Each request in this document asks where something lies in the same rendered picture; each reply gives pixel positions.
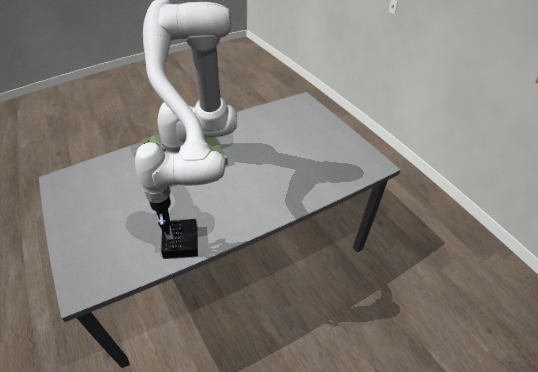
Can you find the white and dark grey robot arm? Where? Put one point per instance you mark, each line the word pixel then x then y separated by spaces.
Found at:
pixel 201 24

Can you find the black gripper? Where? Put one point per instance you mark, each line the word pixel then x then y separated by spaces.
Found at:
pixel 162 209

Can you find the black lighting desk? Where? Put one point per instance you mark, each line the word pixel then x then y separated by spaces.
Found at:
pixel 186 242

